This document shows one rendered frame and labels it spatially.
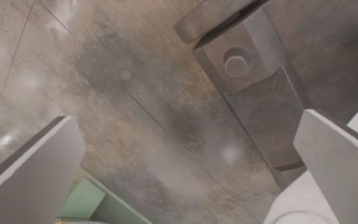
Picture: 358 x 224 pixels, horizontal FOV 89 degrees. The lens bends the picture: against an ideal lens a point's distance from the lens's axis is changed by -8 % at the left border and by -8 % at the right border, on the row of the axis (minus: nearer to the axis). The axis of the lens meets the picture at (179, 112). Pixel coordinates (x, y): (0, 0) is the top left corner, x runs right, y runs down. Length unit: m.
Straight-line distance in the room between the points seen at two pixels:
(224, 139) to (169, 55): 0.36
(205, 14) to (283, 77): 0.18
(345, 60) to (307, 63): 0.06
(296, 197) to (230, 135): 0.52
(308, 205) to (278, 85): 0.25
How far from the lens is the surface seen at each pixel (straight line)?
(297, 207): 0.23
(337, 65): 0.46
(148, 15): 0.62
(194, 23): 0.38
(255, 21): 0.37
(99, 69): 0.77
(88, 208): 1.30
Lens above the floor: 0.56
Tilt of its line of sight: 52 degrees down
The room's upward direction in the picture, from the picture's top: 154 degrees counter-clockwise
